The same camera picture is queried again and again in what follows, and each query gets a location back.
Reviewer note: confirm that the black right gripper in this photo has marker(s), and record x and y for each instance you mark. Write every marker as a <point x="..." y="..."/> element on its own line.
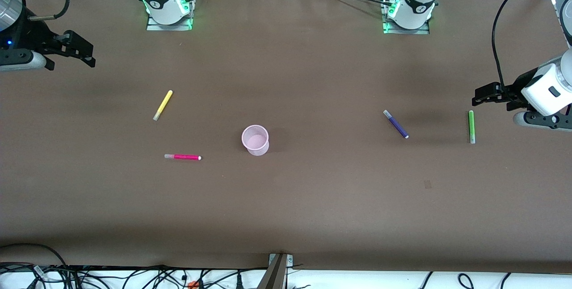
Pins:
<point x="36" y="38"/>

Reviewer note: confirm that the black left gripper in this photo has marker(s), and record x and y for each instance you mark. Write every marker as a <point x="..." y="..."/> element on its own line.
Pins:
<point x="515" y="88"/>

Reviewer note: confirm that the purple marker pen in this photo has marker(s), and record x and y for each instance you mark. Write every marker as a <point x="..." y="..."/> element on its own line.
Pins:
<point x="396" y="124"/>

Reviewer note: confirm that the pink marker pen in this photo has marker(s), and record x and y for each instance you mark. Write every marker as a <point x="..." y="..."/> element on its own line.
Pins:
<point x="183" y="157"/>

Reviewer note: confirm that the pink plastic cup holder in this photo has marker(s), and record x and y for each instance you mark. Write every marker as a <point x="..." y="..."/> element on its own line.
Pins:
<point x="255" y="140"/>

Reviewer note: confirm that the green marker pen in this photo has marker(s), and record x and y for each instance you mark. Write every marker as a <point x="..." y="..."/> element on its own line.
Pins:
<point x="471" y="126"/>

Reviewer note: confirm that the yellow marker pen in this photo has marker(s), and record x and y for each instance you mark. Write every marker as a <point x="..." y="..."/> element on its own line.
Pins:
<point x="163" y="105"/>

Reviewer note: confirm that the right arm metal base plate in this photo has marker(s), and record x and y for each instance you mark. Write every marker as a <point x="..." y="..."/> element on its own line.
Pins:
<point x="156" y="27"/>

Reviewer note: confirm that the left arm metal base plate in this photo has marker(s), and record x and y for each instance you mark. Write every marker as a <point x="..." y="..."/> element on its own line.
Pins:
<point x="389" y="30"/>

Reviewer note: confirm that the metal table edge bracket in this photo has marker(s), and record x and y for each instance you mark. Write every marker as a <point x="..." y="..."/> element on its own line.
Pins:
<point x="275" y="273"/>

